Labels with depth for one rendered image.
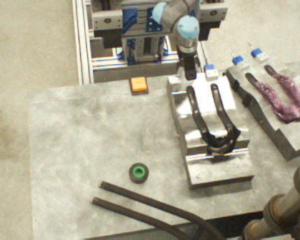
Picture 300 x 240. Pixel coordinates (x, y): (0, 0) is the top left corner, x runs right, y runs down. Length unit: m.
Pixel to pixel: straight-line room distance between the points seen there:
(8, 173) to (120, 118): 1.05
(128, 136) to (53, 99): 0.38
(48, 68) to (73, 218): 1.57
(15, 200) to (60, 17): 1.44
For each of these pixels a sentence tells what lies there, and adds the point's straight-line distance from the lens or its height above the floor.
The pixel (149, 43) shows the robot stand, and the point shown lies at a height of 0.44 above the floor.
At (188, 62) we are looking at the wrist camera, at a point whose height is 1.09.
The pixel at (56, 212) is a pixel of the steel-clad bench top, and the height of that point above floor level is 0.80.
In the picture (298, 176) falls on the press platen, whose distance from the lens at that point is 1.04.
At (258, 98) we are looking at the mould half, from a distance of 1.91.
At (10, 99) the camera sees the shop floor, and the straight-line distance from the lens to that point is 2.96.
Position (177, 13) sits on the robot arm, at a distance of 1.61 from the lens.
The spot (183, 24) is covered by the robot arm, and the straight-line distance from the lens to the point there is 1.56.
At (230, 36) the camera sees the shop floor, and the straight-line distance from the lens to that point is 3.32.
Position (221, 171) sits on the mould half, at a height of 0.86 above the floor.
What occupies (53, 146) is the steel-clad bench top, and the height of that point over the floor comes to 0.80.
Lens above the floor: 2.42
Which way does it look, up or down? 60 degrees down
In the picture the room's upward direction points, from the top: 7 degrees clockwise
